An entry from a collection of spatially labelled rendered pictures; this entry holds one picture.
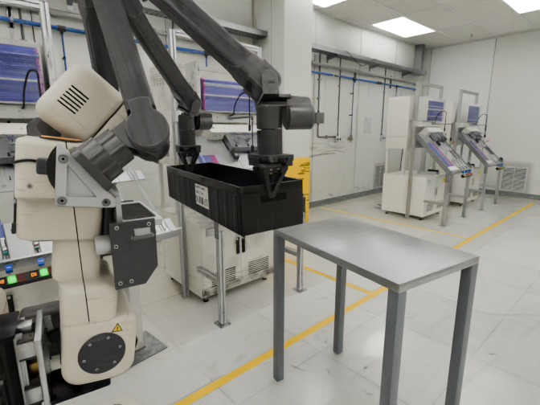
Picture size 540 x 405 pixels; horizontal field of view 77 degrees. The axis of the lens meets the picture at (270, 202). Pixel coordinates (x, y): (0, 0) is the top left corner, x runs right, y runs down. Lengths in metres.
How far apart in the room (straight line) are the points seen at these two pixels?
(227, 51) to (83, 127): 0.34
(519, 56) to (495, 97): 0.76
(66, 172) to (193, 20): 0.40
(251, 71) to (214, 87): 1.81
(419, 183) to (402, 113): 1.01
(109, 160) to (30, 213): 0.25
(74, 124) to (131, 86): 0.16
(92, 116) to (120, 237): 0.27
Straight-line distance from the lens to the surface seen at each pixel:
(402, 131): 5.28
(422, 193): 5.20
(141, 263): 0.88
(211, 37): 0.81
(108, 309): 0.93
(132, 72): 0.76
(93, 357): 0.98
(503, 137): 8.03
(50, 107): 0.84
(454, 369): 1.65
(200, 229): 2.41
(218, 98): 2.59
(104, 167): 0.69
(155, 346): 2.27
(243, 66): 0.78
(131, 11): 1.06
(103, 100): 0.85
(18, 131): 2.16
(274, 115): 0.75
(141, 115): 0.70
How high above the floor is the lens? 1.25
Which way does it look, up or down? 12 degrees down
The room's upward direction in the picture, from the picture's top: straight up
